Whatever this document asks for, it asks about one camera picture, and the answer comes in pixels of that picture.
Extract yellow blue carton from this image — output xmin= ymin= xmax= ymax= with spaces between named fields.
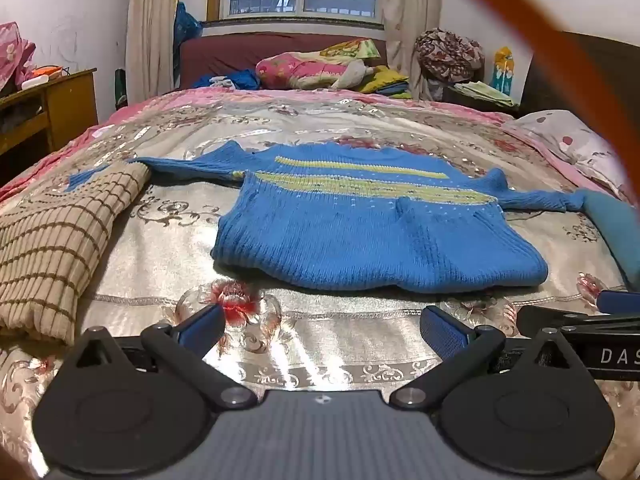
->
xmin=492 ymin=46 xmax=516 ymax=93

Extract beige checked folded cloth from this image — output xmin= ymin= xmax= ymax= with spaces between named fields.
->
xmin=0 ymin=162 xmax=152 ymax=346

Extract wooden desk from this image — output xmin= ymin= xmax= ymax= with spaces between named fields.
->
xmin=0 ymin=67 xmax=98 ymax=171

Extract light green folded cloth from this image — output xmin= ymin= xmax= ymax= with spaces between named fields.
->
xmin=452 ymin=80 xmax=516 ymax=107

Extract white pillow with red dots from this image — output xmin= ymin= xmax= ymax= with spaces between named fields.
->
xmin=515 ymin=110 xmax=631 ymax=196

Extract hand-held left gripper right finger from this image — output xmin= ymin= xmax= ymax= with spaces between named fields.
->
xmin=390 ymin=305 xmax=590 ymax=408

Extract bed with floral cover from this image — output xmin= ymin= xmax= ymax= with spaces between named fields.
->
xmin=0 ymin=87 xmax=640 ymax=480

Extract yellow folded cloths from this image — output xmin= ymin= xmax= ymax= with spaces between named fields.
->
xmin=357 ymin=65 xmax=411 ymax=98

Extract blue bag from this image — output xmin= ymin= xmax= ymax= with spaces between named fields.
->
xmin=173 ymin=2 xmax=203 ymax=63

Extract orange white item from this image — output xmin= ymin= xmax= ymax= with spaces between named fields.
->
xmin=22 ymin=65 xmax=68 ymax=91

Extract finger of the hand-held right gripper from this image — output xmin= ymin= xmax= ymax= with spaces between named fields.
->
xmin=517 ymin=305 xmax=640 ymax=339
xmin=597 ymin=290 xmax=640 ymax=315

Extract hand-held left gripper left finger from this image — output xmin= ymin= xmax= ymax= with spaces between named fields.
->
xmin=75 ymin=304 xmax=258 ymax=408

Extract pink floral quilt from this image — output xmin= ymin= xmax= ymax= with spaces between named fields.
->
xmin=256 ymin=37 xmax=383 ymax=91

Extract grey white cloth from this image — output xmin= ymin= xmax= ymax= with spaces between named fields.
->
xmin=334 ymin=60 xmax=376 ymax=90

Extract blue clothes heap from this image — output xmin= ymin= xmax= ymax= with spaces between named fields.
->
xmin=192 ymin=67 xmax=261 ymax=91

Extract beige curtain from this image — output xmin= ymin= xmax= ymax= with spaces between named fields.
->
xmin=382 ymin=0 xmax=443 ymax=93
xmin=125 ymin=0 xmax=183 ymax=93

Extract maroon sofa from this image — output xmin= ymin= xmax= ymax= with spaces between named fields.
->
xmin=179 ymin=32 xmax=388 ymax=91

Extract dark wooden headboard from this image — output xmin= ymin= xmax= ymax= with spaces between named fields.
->
xmin=520 ymin=30 xmax=640 ymax=161

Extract teal cloth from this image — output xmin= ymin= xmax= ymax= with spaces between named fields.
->
xmin=582 ymin=189 xmax=640 ymax=291

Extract pink floral cloth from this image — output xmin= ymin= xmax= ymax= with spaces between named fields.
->
xmin=0 ymin=21 xmax=37 ymax=92

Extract dark floral fabric bundle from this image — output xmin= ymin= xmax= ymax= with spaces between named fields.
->
xmin=414 ymin=27 xmax=485 ymax=83

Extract blue knit sweater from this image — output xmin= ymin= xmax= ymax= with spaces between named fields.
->
xmin=67 ymin=141 xmax=586 ymax=295

